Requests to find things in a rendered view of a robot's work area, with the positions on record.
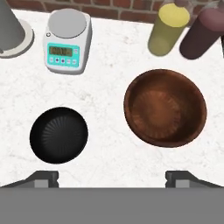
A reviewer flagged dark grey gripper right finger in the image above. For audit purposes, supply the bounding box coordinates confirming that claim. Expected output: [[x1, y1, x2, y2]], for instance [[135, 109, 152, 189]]
[[164, 171, 224, 189]]

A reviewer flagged yellow bottle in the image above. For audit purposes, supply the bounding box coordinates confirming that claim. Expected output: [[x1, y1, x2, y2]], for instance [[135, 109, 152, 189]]
[[147, 3, 191, 57]]

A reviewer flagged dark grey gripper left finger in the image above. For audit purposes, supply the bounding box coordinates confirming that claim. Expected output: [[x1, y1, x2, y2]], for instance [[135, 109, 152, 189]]
[[0, 171, 60, 189]]

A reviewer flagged small black bowl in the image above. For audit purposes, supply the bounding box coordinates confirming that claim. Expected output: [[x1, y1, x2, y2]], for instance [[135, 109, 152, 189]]
[[29, 107, 89, 165]]

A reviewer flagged grey cone-shaped appliance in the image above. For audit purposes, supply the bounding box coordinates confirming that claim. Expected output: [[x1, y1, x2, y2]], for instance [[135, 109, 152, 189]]
[[0, 0, 35, 60]]

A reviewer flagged white kitchen scale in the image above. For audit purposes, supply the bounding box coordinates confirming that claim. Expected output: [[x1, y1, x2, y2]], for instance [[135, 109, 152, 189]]
[[42, 8, 93, 75]]

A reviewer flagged dark maroon bottle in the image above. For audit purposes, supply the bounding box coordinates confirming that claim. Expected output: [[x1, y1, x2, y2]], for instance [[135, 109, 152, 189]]
[[178, 3, 224, 60]]

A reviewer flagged large brown wooden bowl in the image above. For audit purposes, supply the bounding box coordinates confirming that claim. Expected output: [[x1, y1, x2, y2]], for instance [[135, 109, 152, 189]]
[[123, 68, 208, 149]]

